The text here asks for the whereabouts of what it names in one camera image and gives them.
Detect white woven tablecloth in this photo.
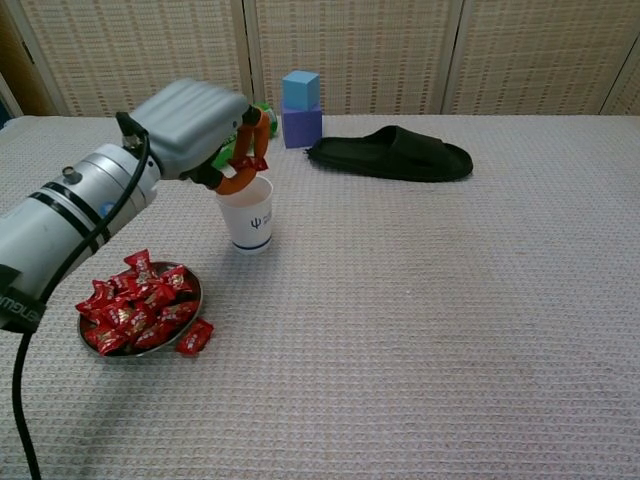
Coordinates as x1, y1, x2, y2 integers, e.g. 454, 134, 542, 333
0, 113, 640, 480

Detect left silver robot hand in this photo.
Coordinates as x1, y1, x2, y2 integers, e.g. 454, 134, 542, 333
117, 78, 274, 197

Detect purple foam cube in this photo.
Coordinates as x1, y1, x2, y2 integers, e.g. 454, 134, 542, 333
280, 99, 324, 150

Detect light blue foam cube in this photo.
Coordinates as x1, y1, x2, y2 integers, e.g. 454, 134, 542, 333
282, 69, 321, 112

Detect green drink bottle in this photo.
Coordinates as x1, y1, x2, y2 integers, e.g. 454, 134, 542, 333
209, 102, 279, 169

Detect white paper cup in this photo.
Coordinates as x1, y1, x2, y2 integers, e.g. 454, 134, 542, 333
214, 174, 275, 255

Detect silver metal plate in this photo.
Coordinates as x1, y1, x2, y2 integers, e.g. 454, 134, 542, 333
77, 260, 205, 358

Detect bamboo folding screen panel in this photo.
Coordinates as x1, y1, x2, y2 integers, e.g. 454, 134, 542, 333
9, 0, 251, 117
442, 0, 640, 116
244, 0, 464, 116
599, 29, 640, 116

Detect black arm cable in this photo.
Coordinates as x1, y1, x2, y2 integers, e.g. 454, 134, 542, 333
12, 110, 151, 480

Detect black slipper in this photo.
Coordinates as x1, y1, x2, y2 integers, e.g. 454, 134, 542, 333
304, 124, 474, 184

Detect brown wooden board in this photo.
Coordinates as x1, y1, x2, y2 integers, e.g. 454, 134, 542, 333
0, 0, 59, 117

